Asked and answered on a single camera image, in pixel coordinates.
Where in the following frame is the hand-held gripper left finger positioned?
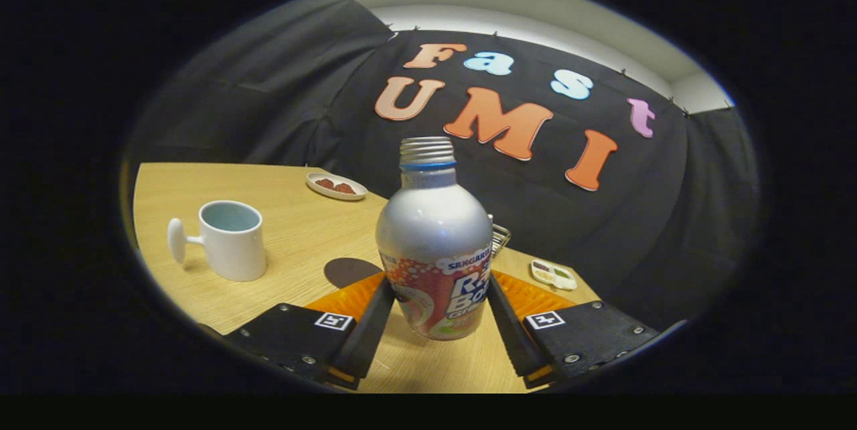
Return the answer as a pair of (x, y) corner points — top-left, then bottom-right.
(224, 273), (397, 390)

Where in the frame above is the silver juice bottle red label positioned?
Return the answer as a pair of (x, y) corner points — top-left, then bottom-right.
(375, 137), (495, 342)

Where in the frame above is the wooden table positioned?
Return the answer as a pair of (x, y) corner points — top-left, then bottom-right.
(133, 162), (603, 394)

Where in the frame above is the dark brown round coaster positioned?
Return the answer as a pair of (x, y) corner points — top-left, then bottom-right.
(323, 257), (384, 289)

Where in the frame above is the white cup with handle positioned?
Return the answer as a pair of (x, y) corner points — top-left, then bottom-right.
(167, 200), (267, 282)

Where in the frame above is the metal wire basket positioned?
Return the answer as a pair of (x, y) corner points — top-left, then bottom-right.
(487, 214), (512, 260)

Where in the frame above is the white divided dish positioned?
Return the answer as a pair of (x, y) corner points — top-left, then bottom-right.
(530, 259), (578, 291)

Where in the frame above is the white oval plate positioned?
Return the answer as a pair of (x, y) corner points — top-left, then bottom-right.
(306, 172), (368, 202)

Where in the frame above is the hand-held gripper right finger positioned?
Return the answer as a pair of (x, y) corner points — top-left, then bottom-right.
(487, 271), (660, 388)

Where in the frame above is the black backdrop cloth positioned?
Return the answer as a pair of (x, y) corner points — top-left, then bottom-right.
(124, 0), (761, 330)

